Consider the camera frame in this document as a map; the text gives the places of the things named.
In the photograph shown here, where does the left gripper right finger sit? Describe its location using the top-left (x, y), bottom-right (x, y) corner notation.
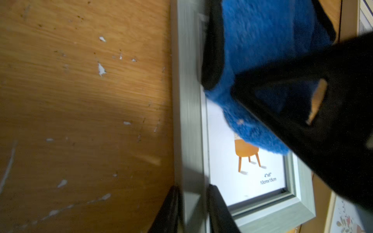
top-left (207, 184), bottom-right (240, 233)

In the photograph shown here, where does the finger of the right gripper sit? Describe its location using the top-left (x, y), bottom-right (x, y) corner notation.
top-left (231, 32), bottom-right (373, 211)

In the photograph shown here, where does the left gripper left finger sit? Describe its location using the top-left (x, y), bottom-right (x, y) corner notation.
top-left (148, 185), bottom-right (179, 233)

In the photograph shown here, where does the light blue picture frame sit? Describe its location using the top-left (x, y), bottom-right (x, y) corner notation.
top-left (171, 1), bottom-right (316, 233)

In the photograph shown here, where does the blue microfiber cloth black trim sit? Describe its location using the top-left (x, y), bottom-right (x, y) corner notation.
top-left (201, 1), bottom-right (336, 155)

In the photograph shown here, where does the cream white picture frame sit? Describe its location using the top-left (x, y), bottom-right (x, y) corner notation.
top-left (323, 192), bottom-right (373, 233)

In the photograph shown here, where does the white picture frame black border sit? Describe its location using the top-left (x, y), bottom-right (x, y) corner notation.
top-left (338, 0), bottom-right (373, 42)

